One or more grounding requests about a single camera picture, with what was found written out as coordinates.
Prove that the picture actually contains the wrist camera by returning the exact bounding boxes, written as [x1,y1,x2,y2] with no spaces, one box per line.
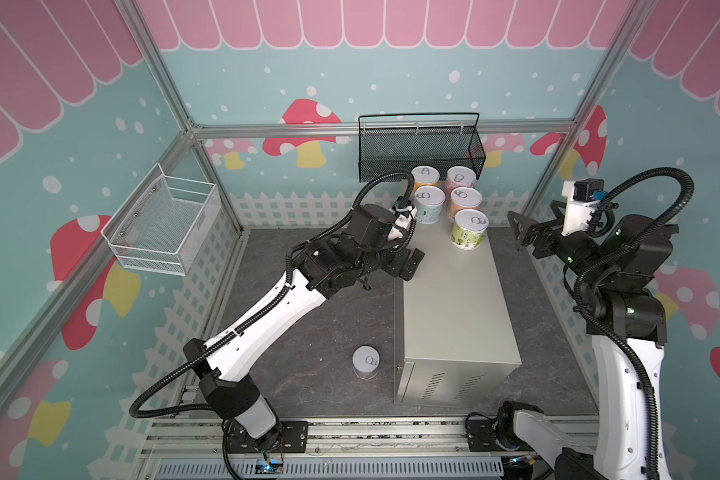
[393,205,417,233]
[561,178,605,237]

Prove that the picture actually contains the white wire wall basket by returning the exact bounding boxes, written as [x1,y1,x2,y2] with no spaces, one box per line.
[101,164,221,276]

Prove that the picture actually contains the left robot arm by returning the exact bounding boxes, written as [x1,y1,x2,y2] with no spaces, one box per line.
[129,170,424,455]

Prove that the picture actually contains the black mesh wall basket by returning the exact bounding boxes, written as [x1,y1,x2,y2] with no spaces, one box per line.
[357,112,486,182]

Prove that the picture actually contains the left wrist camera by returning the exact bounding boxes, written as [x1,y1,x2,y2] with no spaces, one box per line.
[393,205,417,233]

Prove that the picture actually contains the yellow label can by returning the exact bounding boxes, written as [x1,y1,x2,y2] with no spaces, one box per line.
[411,165,440,189]

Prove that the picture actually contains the orange label can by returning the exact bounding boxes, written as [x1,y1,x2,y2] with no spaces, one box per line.
[448,187,483,222]

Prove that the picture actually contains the beige metal cabinet counter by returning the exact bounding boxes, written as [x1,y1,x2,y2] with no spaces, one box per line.
[394,205,522,408]

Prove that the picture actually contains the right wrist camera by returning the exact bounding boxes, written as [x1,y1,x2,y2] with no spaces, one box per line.
[561,178,605,237]

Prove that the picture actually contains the beige label can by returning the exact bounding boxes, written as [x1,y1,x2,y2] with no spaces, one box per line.
[352,345,380,380]

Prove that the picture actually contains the green label can front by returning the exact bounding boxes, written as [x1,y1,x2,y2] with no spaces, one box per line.
[450,209,489,250]

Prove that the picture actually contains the white lid can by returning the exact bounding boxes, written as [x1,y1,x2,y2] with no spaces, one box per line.
[413,185,445,225]

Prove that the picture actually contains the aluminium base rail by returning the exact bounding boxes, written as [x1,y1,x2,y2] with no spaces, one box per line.
[130,415,547,479]

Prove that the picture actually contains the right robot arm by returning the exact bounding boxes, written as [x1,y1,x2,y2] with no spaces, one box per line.
[465,167,694,479]

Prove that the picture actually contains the pink label can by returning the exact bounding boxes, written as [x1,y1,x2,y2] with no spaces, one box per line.
[444,166,477,196]

